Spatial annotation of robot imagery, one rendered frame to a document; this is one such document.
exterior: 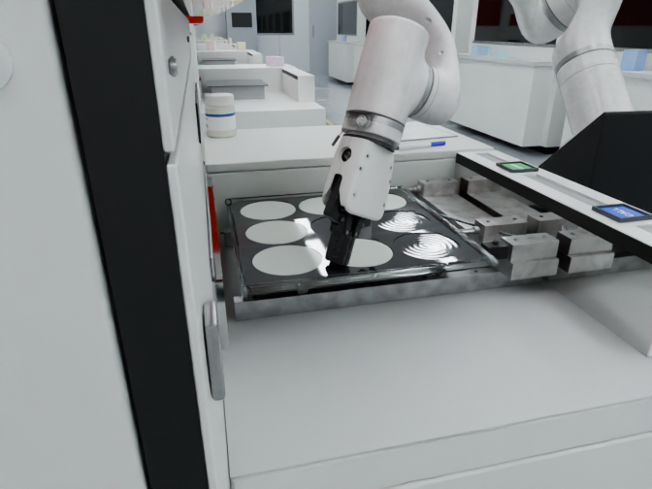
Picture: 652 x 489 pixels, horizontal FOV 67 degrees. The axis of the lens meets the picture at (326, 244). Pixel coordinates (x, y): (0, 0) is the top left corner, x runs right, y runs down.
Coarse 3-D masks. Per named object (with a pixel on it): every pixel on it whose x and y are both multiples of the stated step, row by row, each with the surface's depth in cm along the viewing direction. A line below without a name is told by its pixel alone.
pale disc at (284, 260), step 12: (264, 252) 74; (276, 252) 74; (288, 252) 74; (300, 252) 74; (312, 252) 74; (264, 264) 70; (276, 264) 70; (288, 264) 70; (300, 264) 70; (312, 264) 70
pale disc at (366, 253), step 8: (360, 240) 78; (368, 240) 78; (360, 248) 75; (368, 248) 75; (376, 248) 75; (384, 248) 75; (352, 256) 72; (360, 256) 72; (368, 256) 72; (376, 256) 72; (384, 256) 72; (352, 264) 70; (360, 264) 70; (368, 264) 70; (376, 264) 70
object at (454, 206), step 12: (432, 204) 100; (444, 204) 100; (456, 204) 100; (468, 204) 100; (456, 216) 93; (468, 216) 93; (480, 216) 93; (492, 216) 93; (480, 240) 83; (504, 264) 77; (516, 264) 75; (528, 264) 75; (540, 264) 76; (552, 264) 76; (516, 276) 75; (528, 276) 76; (540, 276) 77
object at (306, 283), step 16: (368, 272) 67; (384, 272) 67; (400, 272) 68; (416, 272) 68; (432, 272) 69; (448, 272) 69; (256, 288) 63; (272, 288) 64; (288, 288) 64; (304, 288) 65
